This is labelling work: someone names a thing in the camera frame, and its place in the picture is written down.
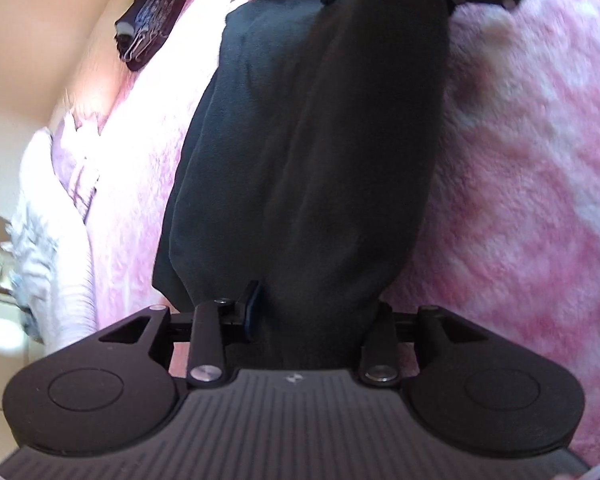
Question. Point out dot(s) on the white bedding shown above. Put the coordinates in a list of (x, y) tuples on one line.
[(55, 240)]

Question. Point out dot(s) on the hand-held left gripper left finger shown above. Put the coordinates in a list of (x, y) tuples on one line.
[(250, 310)]

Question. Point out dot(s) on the dark folded cloth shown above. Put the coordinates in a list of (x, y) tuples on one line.
[(180, 15)]

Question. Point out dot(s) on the pink fluffy blanket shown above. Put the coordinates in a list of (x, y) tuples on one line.
[(510, 160)]

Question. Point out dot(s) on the black pants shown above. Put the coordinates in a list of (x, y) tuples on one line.
[(305, 160)]

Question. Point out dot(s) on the blue-grey folded fluffy cloth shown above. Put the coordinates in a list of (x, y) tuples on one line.
[(150, 15)]

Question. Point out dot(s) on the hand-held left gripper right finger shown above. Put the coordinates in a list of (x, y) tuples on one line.
[(380, 347)]

